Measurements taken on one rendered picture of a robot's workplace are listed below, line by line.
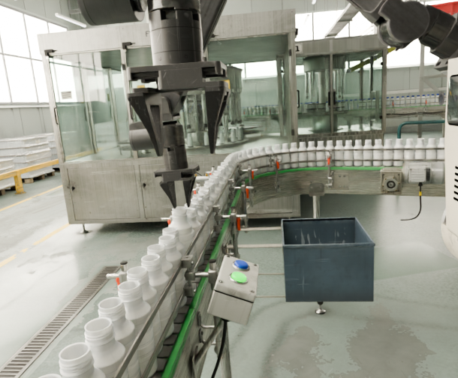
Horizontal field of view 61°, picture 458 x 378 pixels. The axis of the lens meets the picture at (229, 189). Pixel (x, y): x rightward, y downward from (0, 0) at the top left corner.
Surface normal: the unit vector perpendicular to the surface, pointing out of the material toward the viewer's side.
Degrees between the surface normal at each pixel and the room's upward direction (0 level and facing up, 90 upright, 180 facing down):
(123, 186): 90
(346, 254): 90
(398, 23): 92
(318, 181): 90
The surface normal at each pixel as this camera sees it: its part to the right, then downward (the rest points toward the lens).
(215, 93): -0.08, 0.54
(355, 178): -0.41, 0.22
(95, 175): -0.11, 0.22
